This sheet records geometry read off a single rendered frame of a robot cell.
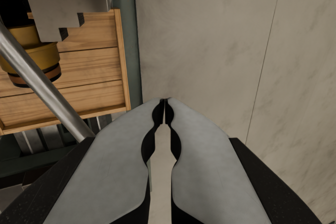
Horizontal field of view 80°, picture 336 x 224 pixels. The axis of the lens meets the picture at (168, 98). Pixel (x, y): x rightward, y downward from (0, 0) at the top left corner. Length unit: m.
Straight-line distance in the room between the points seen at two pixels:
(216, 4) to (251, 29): 0.45
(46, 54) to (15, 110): 0.34
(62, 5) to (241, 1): 1.65
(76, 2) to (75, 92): 0.35
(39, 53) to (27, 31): 0.03
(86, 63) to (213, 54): 1.38
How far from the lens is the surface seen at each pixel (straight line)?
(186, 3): 1.62
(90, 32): 0.58
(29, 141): 0.77
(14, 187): 0.74
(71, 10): 0.34
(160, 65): 1.64
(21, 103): 0.67
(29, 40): 0.37
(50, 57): 0.37
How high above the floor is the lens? 1.46
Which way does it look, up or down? 54 degrees down
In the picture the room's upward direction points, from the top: 142 degrees clockwise
